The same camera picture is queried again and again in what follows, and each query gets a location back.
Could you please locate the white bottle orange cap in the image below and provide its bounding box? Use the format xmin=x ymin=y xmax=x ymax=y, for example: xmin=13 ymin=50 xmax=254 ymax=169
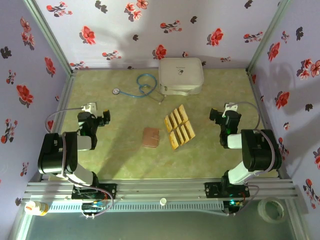
xmin=24 ymin=200 xmax=50 ymax=216

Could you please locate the pink leather card holder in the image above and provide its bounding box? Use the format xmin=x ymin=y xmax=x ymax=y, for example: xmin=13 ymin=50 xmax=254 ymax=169
xmin=141 ymin=127 xmax=160 ymax=149

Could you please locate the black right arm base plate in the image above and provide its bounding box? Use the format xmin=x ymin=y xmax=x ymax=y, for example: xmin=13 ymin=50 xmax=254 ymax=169
xmin=204 ymin=181 xmax=250 ymax=199

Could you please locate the aluminium corner post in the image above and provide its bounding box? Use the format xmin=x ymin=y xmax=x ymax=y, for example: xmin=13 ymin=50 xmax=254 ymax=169
xmin=23 ymin=0 xmax=77 ymax=75
xmin=246 ymin=0 xmax=293 ymax=72

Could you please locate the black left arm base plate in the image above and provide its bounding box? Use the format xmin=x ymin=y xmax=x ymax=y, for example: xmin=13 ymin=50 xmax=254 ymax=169
xmin=71 ymin=183 xmax=118 ymax=200

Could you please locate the clear tape roll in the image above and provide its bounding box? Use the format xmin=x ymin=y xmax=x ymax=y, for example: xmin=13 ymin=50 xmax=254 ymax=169
xmin=257 ymin=196 xmax=288 ymax=224

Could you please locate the slotted grey cable duct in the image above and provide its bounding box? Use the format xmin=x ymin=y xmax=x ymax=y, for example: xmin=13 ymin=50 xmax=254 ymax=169
xmin=47 ymin=201 xmax=224 ymax=213

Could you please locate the grey left arm cable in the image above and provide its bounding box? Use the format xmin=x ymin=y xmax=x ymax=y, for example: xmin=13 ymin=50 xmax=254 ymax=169
xmin=44 ymin=106 xmax=115 ymax=219

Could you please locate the aluminium side rail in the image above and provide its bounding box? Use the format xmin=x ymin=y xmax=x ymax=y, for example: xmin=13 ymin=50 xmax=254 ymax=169
xmin=29 ymin=72 xmax=76 ymax=182
xmin=246 ymin=69 xmax=292 ymax=180

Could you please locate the white zip medicine case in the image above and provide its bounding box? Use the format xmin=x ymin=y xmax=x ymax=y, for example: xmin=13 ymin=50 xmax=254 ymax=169
xmin=158 ymin=57 xmax=205 ymax=97

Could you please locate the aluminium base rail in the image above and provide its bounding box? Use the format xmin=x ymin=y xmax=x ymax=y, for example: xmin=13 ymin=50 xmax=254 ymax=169
xmin=22 ymin=177 xmax=301 ymax=201

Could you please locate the blue stethoscope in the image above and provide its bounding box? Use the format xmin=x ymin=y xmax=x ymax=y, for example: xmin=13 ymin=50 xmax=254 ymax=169
xmin=111 ymin=73 xmax=166 ymax=105

